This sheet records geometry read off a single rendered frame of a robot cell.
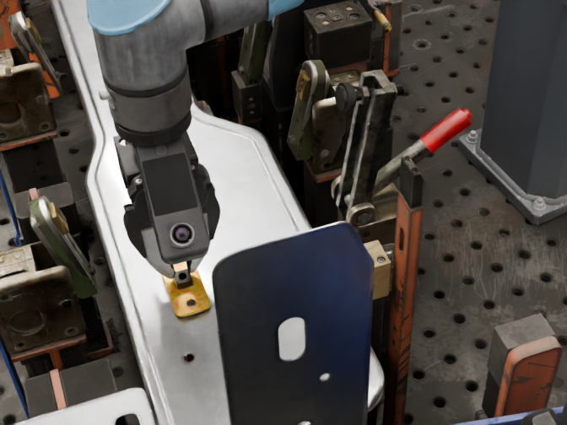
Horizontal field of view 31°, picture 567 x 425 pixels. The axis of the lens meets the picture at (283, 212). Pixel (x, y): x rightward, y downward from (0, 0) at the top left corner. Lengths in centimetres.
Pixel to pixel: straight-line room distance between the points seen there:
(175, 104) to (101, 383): 31
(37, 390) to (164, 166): 28
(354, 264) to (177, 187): 27
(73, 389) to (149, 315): 11
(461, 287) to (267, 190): 41
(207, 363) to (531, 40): 67
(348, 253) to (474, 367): 71
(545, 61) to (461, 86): 39
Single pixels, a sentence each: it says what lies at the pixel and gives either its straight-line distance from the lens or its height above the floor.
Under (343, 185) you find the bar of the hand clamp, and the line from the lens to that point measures 105.
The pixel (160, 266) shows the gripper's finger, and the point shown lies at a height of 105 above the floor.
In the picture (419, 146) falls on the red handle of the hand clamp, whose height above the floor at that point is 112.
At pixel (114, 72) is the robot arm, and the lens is 87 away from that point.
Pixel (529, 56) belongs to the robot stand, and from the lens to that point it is 144.
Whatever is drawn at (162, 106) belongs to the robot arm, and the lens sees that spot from 88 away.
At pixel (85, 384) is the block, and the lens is 104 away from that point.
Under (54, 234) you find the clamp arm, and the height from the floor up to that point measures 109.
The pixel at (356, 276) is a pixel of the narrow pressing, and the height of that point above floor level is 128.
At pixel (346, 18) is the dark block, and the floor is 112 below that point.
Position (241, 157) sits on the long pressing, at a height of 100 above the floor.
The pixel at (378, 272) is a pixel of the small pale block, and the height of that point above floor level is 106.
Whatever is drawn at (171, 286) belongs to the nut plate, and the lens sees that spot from 106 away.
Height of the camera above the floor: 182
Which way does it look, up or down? 46 degrees down
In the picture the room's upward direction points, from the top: 3 degrees counter-clockwise
